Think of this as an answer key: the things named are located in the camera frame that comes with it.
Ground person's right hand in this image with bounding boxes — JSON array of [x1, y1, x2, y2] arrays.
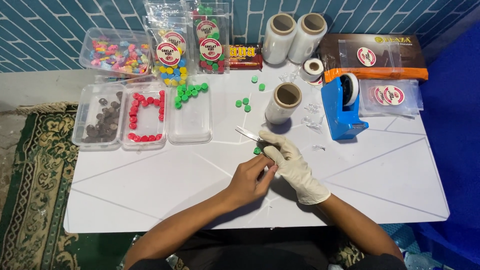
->
[[257, 130, 332, 205]]

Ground person's left hand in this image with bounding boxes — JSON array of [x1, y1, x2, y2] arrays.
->
[[225, 154, 280, 210]]

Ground small silver scissors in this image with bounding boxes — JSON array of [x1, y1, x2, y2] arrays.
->
[[235, 125, 269, 145]]

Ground clear plastic wrap roll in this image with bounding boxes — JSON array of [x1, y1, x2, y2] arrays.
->
[[262, 13, 298, 65], [288, 13, 328, 64], [265, 82, 303, 125]]

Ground blue tape dispenser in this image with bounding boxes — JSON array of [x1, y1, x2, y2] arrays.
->
[[321, 73, 369, 141]]

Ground small white tape roll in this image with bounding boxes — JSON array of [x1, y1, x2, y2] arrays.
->
[[299, 58, 325, 83]]

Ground clear tub with green candies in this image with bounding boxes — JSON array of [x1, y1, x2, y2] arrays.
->
[[167, 84, 213, 145]]

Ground red brown chocolate bar packet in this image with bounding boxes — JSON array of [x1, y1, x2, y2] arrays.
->
[[224, 44, 264, 71]]

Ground tape roll in dispenser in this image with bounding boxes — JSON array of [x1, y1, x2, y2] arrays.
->
[[339, 73, 360, 107]]

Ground row of green candies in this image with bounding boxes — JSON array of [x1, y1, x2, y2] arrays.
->
[[174, 82, 209, 110]]

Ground person's black clothing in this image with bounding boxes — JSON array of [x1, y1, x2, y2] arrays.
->
[[129, 225, 407, 270]]

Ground pouch of red green candies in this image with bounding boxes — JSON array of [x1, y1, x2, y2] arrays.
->
[[191, 2, 230, 74]]

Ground clear tub with red candies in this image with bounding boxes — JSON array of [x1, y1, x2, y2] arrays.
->
[[119, 82, 169, 151]]

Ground pouch of yellow blue candies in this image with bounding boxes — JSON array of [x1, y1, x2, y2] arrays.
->
[[144, 17, 193, 88]]

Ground stack of empty labelled pouches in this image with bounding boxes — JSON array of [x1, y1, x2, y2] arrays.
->
[[358, 79, 424, 118]]

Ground empty clear pouch with label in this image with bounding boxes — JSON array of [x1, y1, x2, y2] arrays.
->
[[338, 39, 402, 69]]

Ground brown orange chocolate block pack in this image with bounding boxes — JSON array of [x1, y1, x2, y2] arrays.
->
[[318, 34, 429, 83]]

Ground heap of brown chocolates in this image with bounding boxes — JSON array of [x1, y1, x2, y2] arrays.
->
[[83, 91, 124, 144]]

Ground clear labelled candy pouch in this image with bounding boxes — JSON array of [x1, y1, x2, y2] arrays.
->
[[144, 0, 188, 24]]

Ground blue mattress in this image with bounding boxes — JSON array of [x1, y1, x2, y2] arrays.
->
[[409, 19, 480, 270]]

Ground heap of colourful shaped candies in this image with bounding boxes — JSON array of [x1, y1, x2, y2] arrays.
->
[[90, 35, 151, 75]]

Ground clear tub with brown chocolates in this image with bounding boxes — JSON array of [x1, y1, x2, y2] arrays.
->
[[71, 83, 127, 152]]

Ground clear tub with colourful candies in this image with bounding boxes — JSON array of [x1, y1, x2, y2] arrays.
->
[[79, 27, 152, 77]]

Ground green patterned rug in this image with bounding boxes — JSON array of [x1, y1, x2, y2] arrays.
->
[[0, 101, 140, 270]]

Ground ring of red candies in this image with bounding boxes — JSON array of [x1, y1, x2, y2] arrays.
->
[[127, 90, 166, 142]]

